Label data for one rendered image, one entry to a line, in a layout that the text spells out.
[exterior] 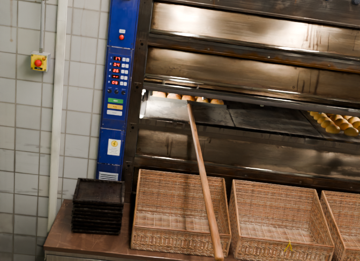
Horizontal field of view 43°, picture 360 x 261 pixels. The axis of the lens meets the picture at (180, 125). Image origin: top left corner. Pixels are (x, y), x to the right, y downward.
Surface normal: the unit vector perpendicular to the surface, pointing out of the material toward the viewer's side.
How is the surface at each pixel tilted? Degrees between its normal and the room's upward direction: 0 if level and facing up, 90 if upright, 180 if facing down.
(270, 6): 90
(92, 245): 0
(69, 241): 0
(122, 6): 90
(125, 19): 90
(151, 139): 70
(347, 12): 90
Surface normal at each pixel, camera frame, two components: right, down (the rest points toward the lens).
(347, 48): 0.09, -0.01
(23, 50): 0.03, 0.33
